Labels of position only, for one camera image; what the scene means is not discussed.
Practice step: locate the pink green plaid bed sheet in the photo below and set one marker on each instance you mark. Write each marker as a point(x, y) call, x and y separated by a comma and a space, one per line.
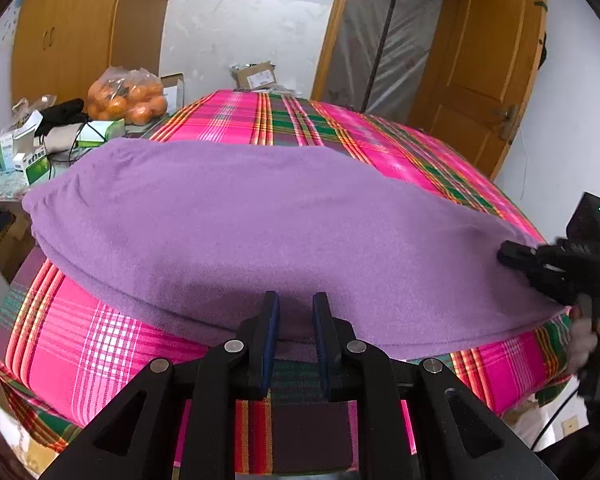
point(105, 330)

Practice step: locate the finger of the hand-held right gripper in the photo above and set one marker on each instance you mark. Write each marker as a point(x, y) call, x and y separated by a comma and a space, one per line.
point(525, 260)

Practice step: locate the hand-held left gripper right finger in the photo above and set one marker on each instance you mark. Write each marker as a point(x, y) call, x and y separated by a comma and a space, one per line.
point(320, 345)

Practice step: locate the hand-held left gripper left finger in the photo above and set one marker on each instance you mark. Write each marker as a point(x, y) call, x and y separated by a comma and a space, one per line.
point(271, 340)

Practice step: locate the white box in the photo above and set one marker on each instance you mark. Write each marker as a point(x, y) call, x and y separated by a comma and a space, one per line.
point(172, 90)

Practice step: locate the person's right hand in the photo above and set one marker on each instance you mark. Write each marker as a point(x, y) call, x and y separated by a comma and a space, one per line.
point(582, 335)

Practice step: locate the purple fleece pants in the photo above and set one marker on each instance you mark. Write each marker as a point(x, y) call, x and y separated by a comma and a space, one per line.
point(255, 220)

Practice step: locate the wooden wardrobe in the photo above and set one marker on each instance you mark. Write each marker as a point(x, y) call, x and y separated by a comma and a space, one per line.
point(80, 25)

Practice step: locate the glass-topped side table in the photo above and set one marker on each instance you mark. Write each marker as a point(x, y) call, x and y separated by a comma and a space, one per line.
point(10, 187)

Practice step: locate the clear plastic curtain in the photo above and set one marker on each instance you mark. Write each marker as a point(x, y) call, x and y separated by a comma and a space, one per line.
point(380, 35)

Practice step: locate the green tissue box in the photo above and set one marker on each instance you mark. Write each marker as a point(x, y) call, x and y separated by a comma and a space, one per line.
point(102, 132)

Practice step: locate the green medicine box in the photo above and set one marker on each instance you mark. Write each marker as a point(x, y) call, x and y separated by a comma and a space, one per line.
point(36, 169)

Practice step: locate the plastic bag of oranges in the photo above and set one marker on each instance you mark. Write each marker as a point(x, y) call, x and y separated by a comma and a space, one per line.
point(130, 97)

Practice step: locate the wooden door frame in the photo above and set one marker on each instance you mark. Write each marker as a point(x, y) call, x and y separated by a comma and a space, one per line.
point(330, 35)

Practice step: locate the brown cardboard box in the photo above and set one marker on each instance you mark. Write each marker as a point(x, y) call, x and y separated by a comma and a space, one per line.
point(252, 77)

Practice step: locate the wooden door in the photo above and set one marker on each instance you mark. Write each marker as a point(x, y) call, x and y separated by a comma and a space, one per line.
point(480, 60)

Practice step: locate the black cloth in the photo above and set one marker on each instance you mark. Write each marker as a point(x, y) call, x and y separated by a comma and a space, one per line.
point(60, 115)

